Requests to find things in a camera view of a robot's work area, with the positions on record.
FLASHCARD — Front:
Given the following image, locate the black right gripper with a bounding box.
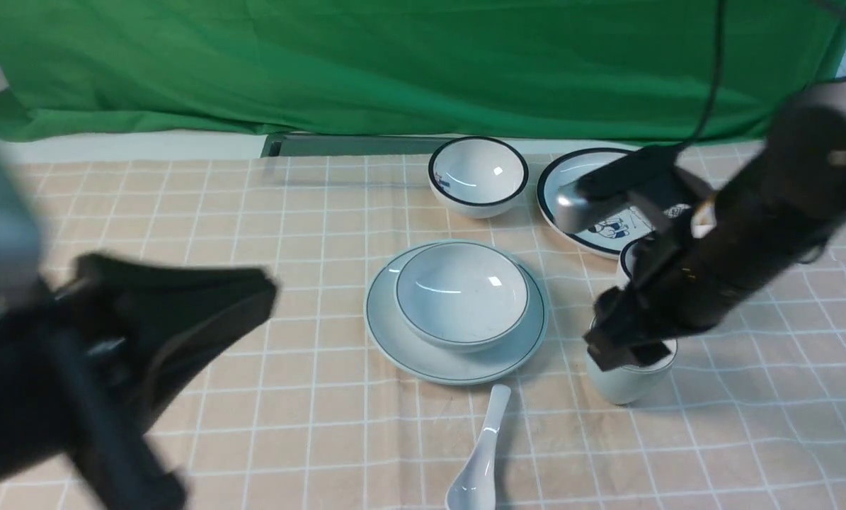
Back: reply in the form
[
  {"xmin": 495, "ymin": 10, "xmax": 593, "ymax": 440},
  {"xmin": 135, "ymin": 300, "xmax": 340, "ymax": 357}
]
[{"xmin": 585, "ymin": 193, "xmax": 736, "ymax": 371}]

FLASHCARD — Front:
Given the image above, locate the pale blue ceramic cup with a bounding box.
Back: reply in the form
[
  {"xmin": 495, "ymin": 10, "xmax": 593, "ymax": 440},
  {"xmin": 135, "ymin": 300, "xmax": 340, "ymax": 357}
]
[{"xmin": 585, "ymin": 339, "xmax": 678, "ymax": 406}]

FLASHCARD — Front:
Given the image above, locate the pale blue ceramic spoon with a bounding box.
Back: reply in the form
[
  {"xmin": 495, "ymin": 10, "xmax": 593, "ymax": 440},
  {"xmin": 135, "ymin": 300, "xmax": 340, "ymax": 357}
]
[{"xmin": 445, "ymin": 384, "xmax": 511, "ymax": 509}]

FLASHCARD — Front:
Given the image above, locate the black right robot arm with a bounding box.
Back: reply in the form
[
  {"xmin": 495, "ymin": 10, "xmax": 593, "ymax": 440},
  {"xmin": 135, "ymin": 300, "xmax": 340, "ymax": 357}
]
[{"xmin": 577, "ymin": 77, "xmax": 846, "ymax": 371}]

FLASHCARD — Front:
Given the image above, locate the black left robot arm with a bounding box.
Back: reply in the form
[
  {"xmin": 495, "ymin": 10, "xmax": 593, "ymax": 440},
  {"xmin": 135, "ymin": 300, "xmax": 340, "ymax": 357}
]
[{"xmin": 0, "ymin": 162, "xmax": 186, "ymax": 509}]

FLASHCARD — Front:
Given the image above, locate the white bicycle print cup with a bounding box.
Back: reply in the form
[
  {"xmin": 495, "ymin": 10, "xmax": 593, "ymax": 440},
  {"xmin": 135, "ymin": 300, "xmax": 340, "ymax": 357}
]
[{"xmin": 616, "ymin": 232, "xmax": 656, "ymax": 288}]

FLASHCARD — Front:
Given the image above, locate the white black-rimmed plate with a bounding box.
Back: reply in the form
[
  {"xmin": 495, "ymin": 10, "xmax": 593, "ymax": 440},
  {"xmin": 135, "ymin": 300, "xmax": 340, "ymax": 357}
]
[{"xmin": 535, "ymin": 147, "xmax": 699, "ymax": 257}]

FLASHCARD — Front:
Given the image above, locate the green backdrop cloth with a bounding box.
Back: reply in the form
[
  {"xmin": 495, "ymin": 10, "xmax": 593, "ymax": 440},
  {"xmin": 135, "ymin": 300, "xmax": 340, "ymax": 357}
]
[{"xmin": 0, "ymin": 0, "xmax": 846, "ymax": 144}]

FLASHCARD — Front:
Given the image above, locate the white black-rimmed bowl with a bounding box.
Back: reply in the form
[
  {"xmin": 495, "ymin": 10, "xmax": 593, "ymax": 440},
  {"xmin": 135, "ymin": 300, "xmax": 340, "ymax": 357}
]
[{"xmin": 427, "ymin": 136, "xmax": 530, "ymax": 220}]

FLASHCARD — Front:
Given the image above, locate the pale blue ceramic bowl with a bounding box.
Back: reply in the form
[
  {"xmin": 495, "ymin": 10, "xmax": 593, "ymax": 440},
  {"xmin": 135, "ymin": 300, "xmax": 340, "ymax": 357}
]
[{"xmin": 394, "ymin": 241, "xmax": 535, "ymax": 353}]

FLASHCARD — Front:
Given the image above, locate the pale blue ceramic plate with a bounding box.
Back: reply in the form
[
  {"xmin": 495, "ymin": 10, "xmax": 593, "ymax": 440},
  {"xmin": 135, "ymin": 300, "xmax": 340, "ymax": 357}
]
[{"xmin": 365, "ymin": 239, "xmax": 550, "ymax": 385}]

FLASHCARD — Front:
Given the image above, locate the beige checked tablecloth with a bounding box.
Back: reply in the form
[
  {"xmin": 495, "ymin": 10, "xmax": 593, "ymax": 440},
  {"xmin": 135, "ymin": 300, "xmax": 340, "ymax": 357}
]
[{"xmin": 17, "ymin": 155, "xmax": 846, "ymax": 509}]

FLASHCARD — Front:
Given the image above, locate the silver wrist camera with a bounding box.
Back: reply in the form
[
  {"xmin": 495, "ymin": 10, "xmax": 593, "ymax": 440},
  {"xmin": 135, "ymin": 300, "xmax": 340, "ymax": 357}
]
[{"xmin": 553, "ymin": 145, "xmax": 685, "ymax": 235}]

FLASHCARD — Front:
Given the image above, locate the black camera cable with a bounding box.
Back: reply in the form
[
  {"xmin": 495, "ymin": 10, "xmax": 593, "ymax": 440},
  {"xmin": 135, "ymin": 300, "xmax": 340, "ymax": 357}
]
[{"xmin": 678, "ymin": 0, "xmax": 728, "ymax": 153}]

